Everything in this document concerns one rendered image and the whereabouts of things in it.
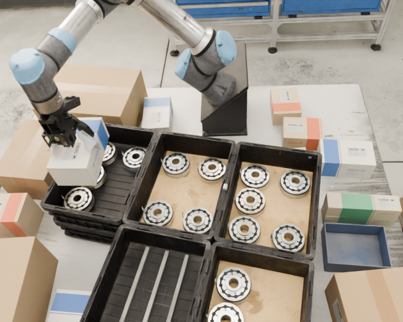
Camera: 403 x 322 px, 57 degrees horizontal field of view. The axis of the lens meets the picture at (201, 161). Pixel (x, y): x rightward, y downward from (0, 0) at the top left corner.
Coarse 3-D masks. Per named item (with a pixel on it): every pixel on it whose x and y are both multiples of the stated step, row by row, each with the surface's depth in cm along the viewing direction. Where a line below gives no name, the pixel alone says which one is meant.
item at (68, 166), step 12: (84, 120) 117; (96, 120) 117; (96, 132) 114; (60, 156) 109; (72, 156) 109; (84, 156) 109; (96, 156) 113; (48, 168) 107; (60, 168) 107; (72, 168) 106; (84, 168) 106; (96, 168) 113; (60, 180) 112; (72, 180) 111; (84, 180) 111; (96, 180) 113
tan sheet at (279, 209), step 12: (276, 168) 138; (240, 180) 136; (276, 180) 135; (264, 192) 133; (276, 192) 132; (276, 204) 129; (288, 204) 129; (300, 204) 128; (264, 216) 127; (276, 216) 126; (288, 216) 126; (300, 216) 126; (264, 228) 124; (300, 228) 123; (264, 240) 122; (288, 240) 121
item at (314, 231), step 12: (240, 144) 134; (252, 144) 133; (264, 144) 133; (228, 180) 125; (228, 192) 122; (216, 228) 114; (312, 228) 112; (216, 240) 112; (228, 240) 112; (312, 240) 110; (276, 252) 108; (312, 252) 107
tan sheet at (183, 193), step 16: (192, 160) 144; (224, 160) 143; (160, 176) 140; (192, 176) 139; (160, 192) 136; (176, 192) 135; (192, 192) 135; (208, 192) 134; (176, 208) 131; (208, 208) 130; (176, 224) 128
